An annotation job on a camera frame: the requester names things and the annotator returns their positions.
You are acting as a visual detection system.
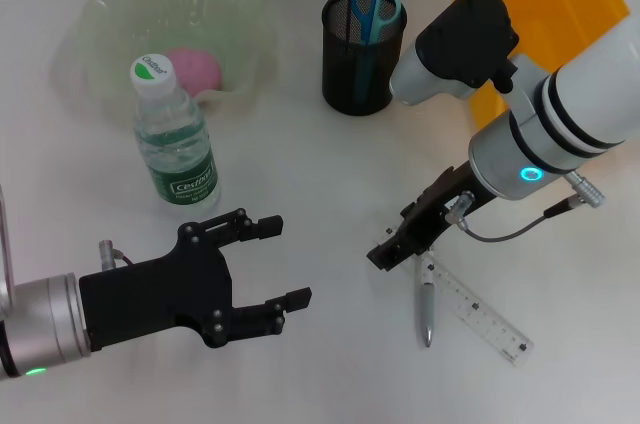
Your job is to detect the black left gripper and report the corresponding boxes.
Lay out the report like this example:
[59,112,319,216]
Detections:
[77,208,314,350]

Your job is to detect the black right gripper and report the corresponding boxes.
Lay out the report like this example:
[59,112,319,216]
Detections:
[366,161,498,274]

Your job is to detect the green label water bottle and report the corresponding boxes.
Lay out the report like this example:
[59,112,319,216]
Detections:
[129,53,222,216]

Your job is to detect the pink peach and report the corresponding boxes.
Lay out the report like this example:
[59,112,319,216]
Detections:
[163,47,223,93]

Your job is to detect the blue teal scissors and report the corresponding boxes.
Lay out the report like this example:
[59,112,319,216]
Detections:
[349,0,403,103]

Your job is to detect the grey clear ballpoint pen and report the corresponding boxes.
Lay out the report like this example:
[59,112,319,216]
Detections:
[415,250,437,350]

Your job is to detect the clear plastic ruler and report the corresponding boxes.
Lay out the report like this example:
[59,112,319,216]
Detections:
[381,225,535,368]

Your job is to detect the black mesh pen holder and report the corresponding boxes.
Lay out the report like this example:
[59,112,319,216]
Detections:
[321,0,409,117]

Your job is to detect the translucent green fruit plate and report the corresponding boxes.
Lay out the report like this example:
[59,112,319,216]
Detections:
[48,0,280,128]

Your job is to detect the left gripper cable with plug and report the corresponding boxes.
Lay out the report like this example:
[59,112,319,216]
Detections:
[96,239,135,271]

